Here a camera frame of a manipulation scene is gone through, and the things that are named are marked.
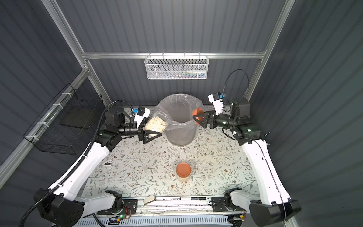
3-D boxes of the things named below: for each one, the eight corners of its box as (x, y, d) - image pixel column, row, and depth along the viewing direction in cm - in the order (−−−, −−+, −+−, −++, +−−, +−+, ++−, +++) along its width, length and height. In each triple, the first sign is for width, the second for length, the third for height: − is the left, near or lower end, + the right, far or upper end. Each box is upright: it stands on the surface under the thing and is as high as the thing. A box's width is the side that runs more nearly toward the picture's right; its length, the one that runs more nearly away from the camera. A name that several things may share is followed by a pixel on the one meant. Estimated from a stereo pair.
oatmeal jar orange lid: (176, 182, 83) (175, 175, 75) (177, 169, 88) (176, 161, 80) (190, 182, 83) (191, 175, 75) (190, 169, 88) (190, 161, 80)
